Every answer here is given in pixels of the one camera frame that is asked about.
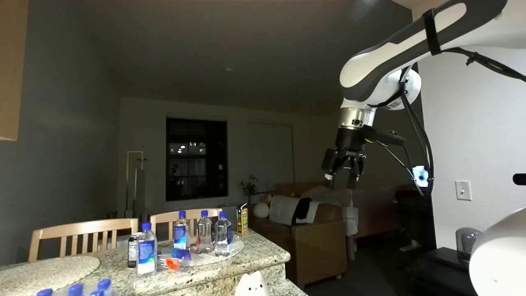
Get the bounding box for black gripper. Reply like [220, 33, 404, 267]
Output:
[329, 127, 370, 191]

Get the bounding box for white spray bottle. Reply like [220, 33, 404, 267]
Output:
[343, 200, 360, 237]

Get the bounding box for white cloth on sofa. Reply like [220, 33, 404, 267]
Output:
[268, 195, 322, 228]

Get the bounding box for brown sofa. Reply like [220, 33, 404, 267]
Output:
[248, 183, 352, 288]

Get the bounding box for white round lamp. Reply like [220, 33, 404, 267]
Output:
[251, 201, 271, 221]

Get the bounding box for yellow juice carton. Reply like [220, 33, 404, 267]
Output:
[235, 203, 250, 237]

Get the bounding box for grey cup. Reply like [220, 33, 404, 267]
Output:
[453, 228, 483, 257]

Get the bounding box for white cat figurine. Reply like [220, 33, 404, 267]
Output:
[233, 270, 269, 296]

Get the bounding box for dark window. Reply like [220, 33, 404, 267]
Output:
[164, 116, 230, 203]

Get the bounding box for clear water bottle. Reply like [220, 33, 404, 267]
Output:
[195, 209, 213, 255]

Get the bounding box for light wooden chair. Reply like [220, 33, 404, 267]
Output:
[148, 208, 238, 244]
[26, 218, 140, 264]

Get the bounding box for metal floor stand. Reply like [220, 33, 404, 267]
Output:
[123, 149, 148, 221]

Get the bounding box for large blue-label water bottle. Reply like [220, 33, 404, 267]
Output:
[135, 221, 159, 277]

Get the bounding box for small dark bottle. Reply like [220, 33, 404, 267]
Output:
[126, 236, 140, 270]

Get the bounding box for round beige placemat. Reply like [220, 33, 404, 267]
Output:
[0, 255, 102, 296]

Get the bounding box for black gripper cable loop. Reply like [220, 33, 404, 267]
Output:
[376, 65, 437, 198]

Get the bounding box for white light switch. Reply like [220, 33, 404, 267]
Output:
[453, 180, 473, 203]

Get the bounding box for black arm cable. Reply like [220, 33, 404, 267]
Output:
[442, 47, 526, 84]

